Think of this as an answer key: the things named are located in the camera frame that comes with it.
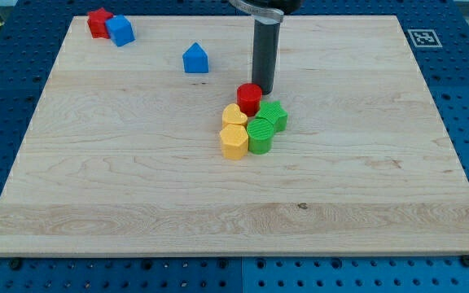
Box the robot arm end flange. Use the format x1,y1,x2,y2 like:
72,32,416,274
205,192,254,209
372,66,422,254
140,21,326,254
228,0,304,23

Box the blue triangle block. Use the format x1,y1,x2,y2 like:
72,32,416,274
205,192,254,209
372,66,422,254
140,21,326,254
182,42,209,73

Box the yellow hexagon block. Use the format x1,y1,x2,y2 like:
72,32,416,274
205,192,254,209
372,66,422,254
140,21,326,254
219,125,248,160

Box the green cylinder block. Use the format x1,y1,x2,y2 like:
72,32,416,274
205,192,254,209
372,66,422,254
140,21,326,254
247,118,274,155

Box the yellow heart block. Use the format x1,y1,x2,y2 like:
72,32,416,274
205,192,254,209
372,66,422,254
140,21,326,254
221,103,248,128

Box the green star block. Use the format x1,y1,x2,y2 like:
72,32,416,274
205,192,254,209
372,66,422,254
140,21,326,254
255,101,288,133

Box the red cylinder block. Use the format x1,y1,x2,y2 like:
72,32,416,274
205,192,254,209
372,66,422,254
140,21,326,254
237,83,262,117

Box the wooden board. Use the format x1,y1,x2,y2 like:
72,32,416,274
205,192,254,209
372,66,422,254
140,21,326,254
0,15,469,258

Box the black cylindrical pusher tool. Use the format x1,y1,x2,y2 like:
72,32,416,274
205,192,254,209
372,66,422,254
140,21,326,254
252,18,280,95

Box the blue cube block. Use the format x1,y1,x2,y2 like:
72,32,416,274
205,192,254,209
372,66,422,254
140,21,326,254
105,15,135,46

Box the red star block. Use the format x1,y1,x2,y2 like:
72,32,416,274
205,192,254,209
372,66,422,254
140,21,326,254
87,7,114,39

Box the white fiducial marker tag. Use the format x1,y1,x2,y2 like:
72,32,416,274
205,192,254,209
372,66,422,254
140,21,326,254
408,28,442,48

